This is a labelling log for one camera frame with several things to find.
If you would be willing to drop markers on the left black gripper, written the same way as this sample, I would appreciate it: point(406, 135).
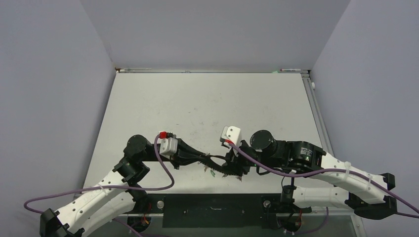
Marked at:
point(185, 155)

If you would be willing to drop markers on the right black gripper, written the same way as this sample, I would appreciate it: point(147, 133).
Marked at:
point(235, 162)

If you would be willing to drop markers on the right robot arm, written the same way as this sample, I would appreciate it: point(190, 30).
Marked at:
point(367, 195)

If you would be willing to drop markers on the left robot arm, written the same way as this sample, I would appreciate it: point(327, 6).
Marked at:
point(119, 191)

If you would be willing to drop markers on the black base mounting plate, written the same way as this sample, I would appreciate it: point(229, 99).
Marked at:
point(213, 211)

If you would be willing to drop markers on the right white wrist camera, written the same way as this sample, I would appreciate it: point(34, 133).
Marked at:
point(230, 134)

